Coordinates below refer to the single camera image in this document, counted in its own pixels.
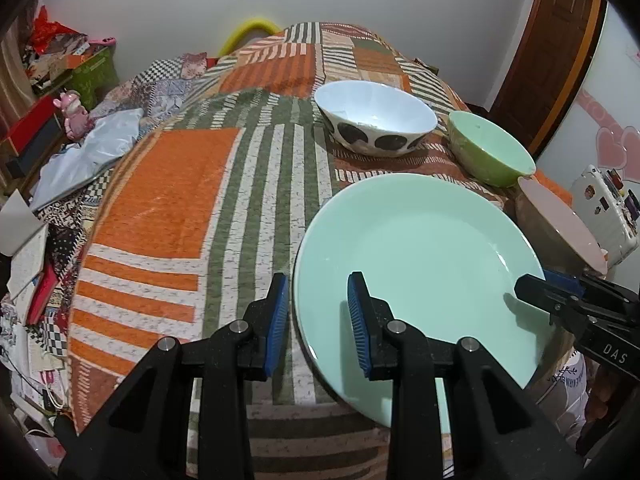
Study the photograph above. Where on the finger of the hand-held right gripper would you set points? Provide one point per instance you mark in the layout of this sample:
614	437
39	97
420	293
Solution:
545	295
565	280

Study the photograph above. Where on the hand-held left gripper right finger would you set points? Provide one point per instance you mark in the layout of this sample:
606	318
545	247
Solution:
357	325

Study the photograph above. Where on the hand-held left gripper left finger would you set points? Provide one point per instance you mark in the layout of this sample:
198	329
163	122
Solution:
277	325

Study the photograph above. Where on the pink bowl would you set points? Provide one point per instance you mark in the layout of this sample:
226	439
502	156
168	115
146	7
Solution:
550	220

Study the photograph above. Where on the mint green plate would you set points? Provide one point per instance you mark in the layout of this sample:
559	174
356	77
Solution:
425	270

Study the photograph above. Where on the green bowl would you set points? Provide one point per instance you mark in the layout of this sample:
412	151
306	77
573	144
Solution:
480	150

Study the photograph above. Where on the white bowl with black spots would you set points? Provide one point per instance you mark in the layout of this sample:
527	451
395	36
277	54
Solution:
375	105

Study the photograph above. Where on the white printed cloth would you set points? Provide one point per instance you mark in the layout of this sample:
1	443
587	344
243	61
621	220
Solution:
565	385

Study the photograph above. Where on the white suitcase with stickers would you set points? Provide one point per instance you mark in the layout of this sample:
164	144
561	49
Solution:
595	210

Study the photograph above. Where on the striped patchwork blanket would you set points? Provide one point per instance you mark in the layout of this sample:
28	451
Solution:
165	185

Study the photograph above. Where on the white wardrobe panel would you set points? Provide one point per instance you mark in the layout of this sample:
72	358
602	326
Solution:
615	85

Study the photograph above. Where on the red book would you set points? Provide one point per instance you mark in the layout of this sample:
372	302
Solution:
42	292

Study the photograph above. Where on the wooden door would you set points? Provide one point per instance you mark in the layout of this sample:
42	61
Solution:
550	35

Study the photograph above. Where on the light blue cloth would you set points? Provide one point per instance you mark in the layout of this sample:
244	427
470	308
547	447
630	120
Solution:
100	145

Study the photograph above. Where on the white notebook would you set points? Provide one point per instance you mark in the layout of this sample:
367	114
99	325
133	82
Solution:
20	230

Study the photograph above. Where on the pink rabbit figurine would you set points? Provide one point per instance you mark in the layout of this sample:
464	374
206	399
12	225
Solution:
75	115

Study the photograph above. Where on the dark grey box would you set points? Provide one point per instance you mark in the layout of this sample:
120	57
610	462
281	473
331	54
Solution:
37	152

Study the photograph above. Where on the yellow foam tube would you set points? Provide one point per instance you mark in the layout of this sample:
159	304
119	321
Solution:
250	25

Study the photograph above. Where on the green box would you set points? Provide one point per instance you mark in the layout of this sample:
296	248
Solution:
95	75

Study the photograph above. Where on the red box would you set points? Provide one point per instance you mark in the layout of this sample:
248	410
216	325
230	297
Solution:
30	120

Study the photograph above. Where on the pink flat case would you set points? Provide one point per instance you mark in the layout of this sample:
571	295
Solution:
102	40

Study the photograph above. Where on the pile of papers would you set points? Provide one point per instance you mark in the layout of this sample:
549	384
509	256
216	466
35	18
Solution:
55	62

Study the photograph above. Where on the striped brown curtain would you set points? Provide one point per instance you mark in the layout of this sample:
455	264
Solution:
10	70

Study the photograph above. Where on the red plastic bag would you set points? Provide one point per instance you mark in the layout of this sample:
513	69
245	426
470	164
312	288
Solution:
47	35

